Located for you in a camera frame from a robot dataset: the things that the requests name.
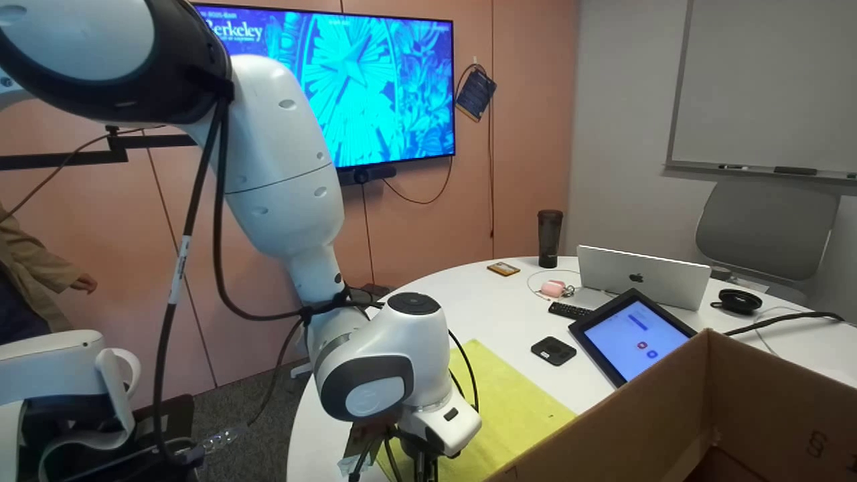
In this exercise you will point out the yellow-green microfiber towel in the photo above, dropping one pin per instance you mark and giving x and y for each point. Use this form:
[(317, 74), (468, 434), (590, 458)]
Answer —
[(514, 417)]

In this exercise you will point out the black wall mounted tablet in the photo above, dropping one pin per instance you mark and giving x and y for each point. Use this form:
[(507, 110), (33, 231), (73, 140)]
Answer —
[(475, 93)]

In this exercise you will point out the grey office chair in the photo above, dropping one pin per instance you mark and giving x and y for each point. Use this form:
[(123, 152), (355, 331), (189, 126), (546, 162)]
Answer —
[(766, 228)]

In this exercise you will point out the brown cardboard box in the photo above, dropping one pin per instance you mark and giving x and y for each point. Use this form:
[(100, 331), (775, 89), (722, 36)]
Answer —
[(714, 410)]

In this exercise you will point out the black round puck device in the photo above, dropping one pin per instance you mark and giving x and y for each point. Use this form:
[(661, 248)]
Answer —
[(738, 302)]

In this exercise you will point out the black remote control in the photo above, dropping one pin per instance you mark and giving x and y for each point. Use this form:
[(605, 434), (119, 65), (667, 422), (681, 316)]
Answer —
[(568, 311)]

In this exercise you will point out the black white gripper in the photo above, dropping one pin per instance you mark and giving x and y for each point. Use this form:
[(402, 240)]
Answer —
[(407, 446)]

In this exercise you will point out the dark tall tumbler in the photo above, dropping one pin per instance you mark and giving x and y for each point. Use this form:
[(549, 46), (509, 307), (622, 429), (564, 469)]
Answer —
[(549, 228)]

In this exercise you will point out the black tablet with lit screen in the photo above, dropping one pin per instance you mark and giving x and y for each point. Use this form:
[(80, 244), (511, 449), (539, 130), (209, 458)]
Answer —
[(628, 336)]

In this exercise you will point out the small black phone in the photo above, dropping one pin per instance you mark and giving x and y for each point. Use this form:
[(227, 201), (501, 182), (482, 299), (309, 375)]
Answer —
[(553, 351)]

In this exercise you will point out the whiteboard on wall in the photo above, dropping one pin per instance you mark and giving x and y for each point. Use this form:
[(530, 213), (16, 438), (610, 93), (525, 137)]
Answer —
[(766, 87)]

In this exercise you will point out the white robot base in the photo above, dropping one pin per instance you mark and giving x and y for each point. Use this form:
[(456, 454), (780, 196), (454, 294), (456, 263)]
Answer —
[(64, 407)]

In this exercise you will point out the small brown wallet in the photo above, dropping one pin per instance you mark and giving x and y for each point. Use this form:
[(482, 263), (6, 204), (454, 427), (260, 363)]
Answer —
[(501, 269)]

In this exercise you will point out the person in tan jacket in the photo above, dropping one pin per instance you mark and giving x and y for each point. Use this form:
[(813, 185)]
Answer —
[(29, 281)]

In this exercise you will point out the wall mounted television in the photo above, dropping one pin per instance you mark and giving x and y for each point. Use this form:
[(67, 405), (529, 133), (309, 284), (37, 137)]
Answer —
[(380, 87)]

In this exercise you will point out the silver open laptop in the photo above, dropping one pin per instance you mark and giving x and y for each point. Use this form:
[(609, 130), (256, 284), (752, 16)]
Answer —
[(665, 280)]

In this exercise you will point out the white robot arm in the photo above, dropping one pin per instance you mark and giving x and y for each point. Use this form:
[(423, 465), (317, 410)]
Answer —
[(159, 62)]

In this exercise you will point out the pink earbuds case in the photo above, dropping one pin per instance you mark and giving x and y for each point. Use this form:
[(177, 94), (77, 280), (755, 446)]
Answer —
[(554, 291)]

